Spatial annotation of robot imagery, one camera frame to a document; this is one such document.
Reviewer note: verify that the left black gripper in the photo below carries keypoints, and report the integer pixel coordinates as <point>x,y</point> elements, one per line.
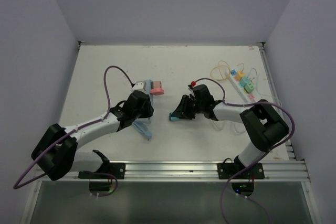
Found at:
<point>148,110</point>

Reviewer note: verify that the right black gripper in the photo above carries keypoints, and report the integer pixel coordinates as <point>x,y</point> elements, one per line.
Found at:
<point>182,111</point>

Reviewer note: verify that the teal plug adapter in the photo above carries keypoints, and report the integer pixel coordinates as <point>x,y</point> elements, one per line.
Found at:
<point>173,118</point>

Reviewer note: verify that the yellow plug adapter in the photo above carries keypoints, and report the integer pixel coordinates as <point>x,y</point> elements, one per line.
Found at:
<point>239,75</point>

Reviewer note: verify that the white power strip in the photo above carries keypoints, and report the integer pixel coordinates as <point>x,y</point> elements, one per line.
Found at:
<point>221,74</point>

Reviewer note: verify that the brown pink plug adapter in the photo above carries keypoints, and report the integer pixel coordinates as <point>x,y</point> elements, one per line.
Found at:
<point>156,85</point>

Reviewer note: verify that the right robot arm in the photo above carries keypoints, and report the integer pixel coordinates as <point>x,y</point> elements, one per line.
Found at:
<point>264,126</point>

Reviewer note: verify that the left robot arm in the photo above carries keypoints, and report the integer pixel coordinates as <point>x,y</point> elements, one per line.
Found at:
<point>56,152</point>

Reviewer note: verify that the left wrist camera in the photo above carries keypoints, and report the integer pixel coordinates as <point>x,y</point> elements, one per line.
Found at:
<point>139,86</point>

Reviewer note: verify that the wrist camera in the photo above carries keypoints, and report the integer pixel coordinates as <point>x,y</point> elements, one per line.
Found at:
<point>192,85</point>
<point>139,86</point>

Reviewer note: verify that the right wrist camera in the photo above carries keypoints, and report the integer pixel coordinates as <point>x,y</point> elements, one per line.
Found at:
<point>192,85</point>

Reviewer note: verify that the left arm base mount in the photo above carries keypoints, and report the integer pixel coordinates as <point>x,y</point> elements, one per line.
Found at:
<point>105,174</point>

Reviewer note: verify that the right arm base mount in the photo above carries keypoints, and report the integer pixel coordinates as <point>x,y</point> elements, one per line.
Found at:
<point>244,183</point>

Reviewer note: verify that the aluminium rail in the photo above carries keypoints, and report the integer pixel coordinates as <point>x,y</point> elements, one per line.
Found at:
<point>206,171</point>

